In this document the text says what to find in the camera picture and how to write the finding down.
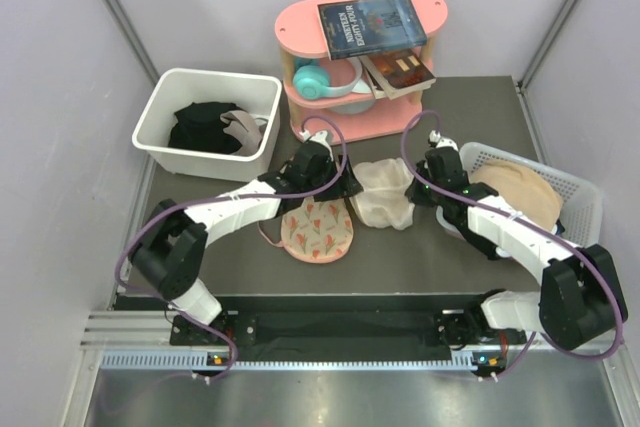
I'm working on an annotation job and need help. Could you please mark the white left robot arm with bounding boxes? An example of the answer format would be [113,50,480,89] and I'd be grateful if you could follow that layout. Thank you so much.
[127,130,363,344]

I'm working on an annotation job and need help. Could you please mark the white plastic basket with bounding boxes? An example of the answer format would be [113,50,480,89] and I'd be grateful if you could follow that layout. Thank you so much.
[459,142,603,246]

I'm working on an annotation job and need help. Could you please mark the dark orange book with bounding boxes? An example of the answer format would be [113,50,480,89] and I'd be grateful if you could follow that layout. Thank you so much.
[359,49,436,99]

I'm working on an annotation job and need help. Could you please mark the floral mesh laundry bag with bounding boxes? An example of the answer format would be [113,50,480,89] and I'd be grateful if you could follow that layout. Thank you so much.
[258,199,354,264]

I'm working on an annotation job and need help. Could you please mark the white plastic bin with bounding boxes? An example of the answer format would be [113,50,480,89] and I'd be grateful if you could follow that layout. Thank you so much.
[132,68,282,182]

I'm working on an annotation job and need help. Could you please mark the blue Nineteen Eighty-Four book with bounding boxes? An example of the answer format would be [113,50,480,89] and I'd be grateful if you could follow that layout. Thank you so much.
[318,0,428,60]

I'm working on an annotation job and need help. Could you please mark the white mesh laundry bag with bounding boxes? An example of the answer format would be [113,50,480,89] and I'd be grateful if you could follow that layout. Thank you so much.
[350,158,415,231]

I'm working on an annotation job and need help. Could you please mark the teal headphones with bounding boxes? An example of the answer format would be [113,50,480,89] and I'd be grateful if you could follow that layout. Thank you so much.
[293,58,372,100]

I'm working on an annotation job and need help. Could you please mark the beige bra in bin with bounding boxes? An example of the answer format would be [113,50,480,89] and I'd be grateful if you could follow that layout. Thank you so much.
[220,110,268,156]

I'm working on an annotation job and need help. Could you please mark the pink wooden shelf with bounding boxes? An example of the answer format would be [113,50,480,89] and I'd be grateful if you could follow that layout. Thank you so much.
[274,0,448,142]

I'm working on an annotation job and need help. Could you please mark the grey slotted cable duct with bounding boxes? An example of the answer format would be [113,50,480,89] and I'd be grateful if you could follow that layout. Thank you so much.
[100,350,500,372]

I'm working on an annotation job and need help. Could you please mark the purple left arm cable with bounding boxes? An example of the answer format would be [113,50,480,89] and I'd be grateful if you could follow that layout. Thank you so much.
[115,115,349,382]

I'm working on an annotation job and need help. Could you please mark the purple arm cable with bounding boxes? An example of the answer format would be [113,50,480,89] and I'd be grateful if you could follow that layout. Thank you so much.
[115,115,349,382]
[402,110,626,379]

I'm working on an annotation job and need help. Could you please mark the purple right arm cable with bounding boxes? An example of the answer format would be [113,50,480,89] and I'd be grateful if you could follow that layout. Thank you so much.
[402,110,626,379]

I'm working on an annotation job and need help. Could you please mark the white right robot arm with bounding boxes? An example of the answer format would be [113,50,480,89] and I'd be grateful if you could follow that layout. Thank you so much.
[406,130,628,353]

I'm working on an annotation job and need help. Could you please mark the grey bowl on shelf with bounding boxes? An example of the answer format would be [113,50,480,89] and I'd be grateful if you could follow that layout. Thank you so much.
[330,98,376,115]

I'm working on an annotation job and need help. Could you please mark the beige cloth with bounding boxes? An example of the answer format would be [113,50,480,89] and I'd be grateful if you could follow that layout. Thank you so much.
[469,160,564,232]

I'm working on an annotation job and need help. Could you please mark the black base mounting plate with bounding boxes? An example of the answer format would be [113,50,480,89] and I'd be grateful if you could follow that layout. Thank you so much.
[171,310,499,350]

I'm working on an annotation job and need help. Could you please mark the black garment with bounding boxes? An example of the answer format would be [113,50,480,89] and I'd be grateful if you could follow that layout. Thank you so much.
[168,102,242,155]

